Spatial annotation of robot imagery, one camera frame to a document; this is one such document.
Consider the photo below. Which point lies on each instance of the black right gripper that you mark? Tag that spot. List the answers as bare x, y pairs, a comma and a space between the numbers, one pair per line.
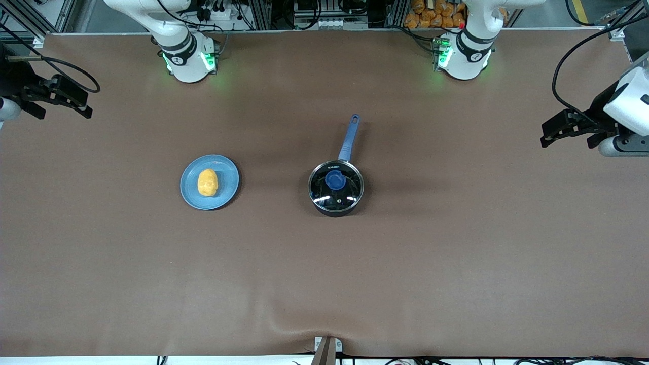
14, 81

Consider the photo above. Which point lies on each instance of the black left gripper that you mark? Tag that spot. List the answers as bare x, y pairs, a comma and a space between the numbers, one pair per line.
600, 114

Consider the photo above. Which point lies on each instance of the yellow potato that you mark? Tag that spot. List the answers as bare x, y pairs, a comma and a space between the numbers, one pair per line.
207, 183

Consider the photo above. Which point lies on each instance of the glass lid with blue knob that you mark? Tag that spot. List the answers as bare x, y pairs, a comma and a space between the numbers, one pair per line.
335, 181

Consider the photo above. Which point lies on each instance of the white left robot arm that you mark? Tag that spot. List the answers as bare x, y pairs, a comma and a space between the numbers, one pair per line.
466, 56

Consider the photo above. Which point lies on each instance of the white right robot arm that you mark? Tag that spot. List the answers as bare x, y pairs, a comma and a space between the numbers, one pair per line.
185, 66

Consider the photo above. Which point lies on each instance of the small electronics box with connectors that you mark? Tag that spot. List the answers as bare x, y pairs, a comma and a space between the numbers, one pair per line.
212, 53
440, 48

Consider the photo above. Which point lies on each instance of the bag of orange buns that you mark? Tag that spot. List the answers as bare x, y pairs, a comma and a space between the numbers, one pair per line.
431, 15

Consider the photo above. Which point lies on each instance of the round blue plate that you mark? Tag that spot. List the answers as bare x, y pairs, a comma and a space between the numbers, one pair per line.
228, 177

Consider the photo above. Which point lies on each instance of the white power strip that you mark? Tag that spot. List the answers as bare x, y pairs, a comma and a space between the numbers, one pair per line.
317, 24

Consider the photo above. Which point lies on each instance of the aluminium frame profile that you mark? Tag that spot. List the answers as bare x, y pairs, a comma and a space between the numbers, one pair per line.
621, 30
30, 20

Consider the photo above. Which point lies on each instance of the metal table edge bracket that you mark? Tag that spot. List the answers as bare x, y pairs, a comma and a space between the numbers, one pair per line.
327, 350

